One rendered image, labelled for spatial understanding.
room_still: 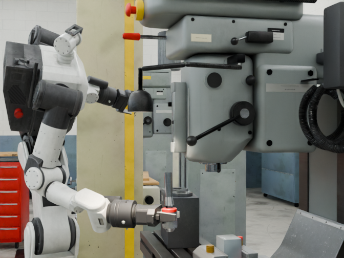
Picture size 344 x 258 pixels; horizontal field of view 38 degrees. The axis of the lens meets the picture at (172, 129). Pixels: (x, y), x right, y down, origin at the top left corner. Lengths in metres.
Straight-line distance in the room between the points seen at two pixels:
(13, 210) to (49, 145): 4.29
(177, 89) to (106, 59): 1.77
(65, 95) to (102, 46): 1.55
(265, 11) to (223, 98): 0.27
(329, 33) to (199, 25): 0.35
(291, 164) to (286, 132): 7.37
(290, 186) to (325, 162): 7.25
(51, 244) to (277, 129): 0.97
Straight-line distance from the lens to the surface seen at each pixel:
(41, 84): 1.71
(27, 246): 2.01
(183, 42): 1.41
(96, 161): 3.20
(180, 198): 1.86
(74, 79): 1.83
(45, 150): 1.75
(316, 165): 1.73
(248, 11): 1.47
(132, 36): 1.59
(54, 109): 1.72
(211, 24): 1.43
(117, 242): 3.29
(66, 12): 10.71
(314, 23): 1.58
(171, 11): 1.41
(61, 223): 1.99
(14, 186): 5.97
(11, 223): 6.04
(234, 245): 1.42
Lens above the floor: 1.42
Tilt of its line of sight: 1 degrees down
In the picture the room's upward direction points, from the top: straight up
